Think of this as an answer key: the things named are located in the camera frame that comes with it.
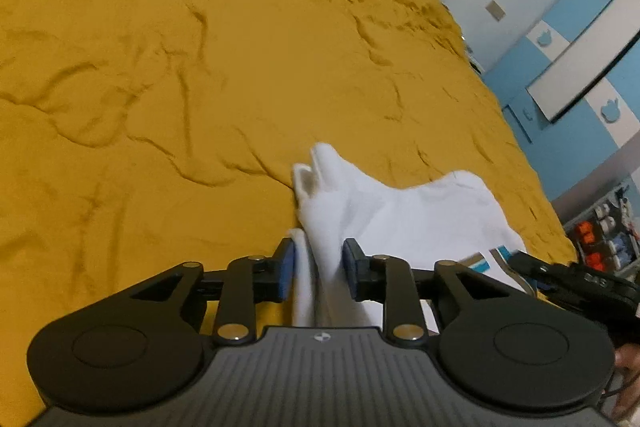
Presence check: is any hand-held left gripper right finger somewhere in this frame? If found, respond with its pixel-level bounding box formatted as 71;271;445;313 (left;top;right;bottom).
342;238;503;342

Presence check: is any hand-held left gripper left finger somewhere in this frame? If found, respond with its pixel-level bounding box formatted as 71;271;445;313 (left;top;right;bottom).
127;238;302;342

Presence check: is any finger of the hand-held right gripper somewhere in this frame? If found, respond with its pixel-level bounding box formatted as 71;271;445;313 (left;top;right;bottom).
507;252;576;289

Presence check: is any white garment with striped trim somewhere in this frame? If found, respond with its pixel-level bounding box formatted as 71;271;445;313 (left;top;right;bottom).
290;143;538;335

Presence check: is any person's right hand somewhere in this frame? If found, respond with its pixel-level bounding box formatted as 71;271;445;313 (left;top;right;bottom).
614;344;640;422

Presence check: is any blue and white wardrobe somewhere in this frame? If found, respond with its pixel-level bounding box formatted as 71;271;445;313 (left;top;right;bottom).
482;0;640;220

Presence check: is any yellow bed blanket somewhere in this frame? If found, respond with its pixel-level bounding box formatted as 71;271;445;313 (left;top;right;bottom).
0;0;581;427

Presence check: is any wire shelf rack with toys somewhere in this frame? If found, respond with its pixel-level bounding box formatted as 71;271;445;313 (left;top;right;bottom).
564;177;640;280

